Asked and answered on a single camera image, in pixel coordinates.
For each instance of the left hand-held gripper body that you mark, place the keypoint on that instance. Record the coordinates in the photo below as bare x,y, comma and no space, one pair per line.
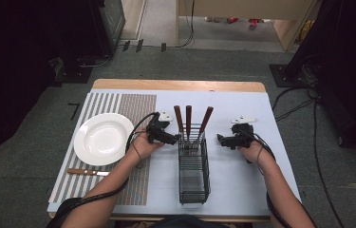
155,131

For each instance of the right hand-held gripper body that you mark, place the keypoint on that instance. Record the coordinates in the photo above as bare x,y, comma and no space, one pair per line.
241,136

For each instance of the person's left hand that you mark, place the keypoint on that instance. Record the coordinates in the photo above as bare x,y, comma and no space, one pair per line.
144,147

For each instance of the person's right hand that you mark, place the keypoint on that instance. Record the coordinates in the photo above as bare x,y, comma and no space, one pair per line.
254,153

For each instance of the striped woven placemat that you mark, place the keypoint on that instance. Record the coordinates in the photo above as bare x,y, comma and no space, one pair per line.
136,107

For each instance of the pale blue table sheet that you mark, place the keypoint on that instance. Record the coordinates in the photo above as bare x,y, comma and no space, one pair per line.
239,177

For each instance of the white plate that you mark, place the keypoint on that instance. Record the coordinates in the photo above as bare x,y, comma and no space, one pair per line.
103,139

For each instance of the black stand base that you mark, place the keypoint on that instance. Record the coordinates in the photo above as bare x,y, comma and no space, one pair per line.
286,76
72,74

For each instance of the person's dark clothing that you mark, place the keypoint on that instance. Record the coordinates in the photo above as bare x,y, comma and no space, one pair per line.
191,222

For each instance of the red shoes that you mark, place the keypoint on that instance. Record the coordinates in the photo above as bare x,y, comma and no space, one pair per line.
251,22

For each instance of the dark cabinet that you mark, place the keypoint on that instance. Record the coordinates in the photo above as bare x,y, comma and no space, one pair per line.
112,22

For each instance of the light wooden desk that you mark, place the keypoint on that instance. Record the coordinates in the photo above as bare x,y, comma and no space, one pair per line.
245,8

